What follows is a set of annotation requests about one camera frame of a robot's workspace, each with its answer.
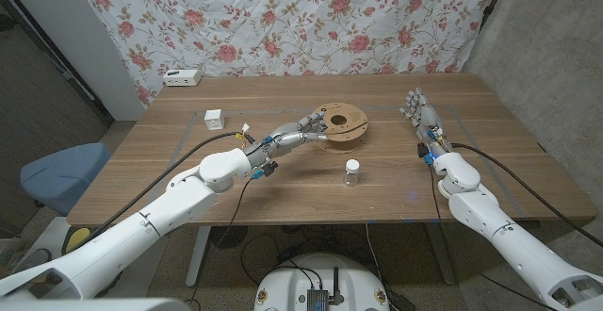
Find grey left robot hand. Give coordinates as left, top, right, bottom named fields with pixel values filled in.
left=244, top=107, right=330, bottom=171

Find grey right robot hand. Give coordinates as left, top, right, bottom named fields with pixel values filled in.
left=399, top=88, right=454, bottom=159

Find cardboard filament reel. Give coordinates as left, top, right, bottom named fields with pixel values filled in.
left=313, top=102, right=369, bottom=156

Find small white cube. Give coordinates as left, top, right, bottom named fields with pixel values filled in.
left=204, top=108, right=226, bottom=132

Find grey tape outline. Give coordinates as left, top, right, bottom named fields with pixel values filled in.
left=139, top=103, right=527, bottom=222

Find floral backdrop cloth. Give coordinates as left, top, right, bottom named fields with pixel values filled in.
left=74, top=0, right=503, bottom=107

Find white power strip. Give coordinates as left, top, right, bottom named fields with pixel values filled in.
left=162, top=68, right=203, bottom=88

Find grey table leg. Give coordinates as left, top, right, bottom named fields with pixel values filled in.
left=425, top=222, right=456, bottom=286

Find white robot torso base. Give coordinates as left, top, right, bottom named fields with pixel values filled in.
left=253, top=253, right=391, bottom=311

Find white table leg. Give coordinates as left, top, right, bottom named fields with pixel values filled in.
left=185, top=225, right=212, bottom=288

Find black antenna box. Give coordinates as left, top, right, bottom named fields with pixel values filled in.
left=306, top=267, right=345, bottom=311

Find blue stool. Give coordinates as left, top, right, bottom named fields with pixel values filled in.
left=19, top=141, right=112, bottom=217

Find white floor mat yellow shapes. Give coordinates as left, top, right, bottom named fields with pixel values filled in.
left=31, top=216, right=95, bottom=260

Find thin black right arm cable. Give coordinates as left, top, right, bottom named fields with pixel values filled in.
left=428, top=162, right=560, bottom=311

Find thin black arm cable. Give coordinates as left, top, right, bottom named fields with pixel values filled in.
left=428, top=162, right=560, bottom=311
left=186, top=176, right=258, bottom=311

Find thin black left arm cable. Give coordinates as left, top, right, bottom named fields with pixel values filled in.
left=186, top=176, right=258, bottom=311

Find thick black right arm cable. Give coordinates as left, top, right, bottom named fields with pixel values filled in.
left=450, top=141, right=603, bottom=249

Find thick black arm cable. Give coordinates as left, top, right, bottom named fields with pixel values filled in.
left=450, top=141, right=603, bottom=249
left=65, top=131, right=246, bottom=255

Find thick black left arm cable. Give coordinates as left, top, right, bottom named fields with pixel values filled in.
left=65, top=131, right=246, bottom=255

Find white wall panel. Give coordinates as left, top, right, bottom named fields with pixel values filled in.
left=0, top=0, right=146, bottom=123

